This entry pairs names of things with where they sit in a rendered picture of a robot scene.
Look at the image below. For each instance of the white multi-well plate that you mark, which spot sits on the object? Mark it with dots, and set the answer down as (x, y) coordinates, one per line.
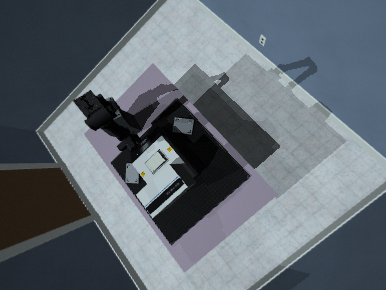
(155, 161)

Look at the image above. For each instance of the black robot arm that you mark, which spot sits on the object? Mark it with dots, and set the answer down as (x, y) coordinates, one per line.
(97, 114)

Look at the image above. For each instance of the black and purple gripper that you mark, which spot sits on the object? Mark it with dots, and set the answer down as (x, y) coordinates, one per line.
(136, 138)

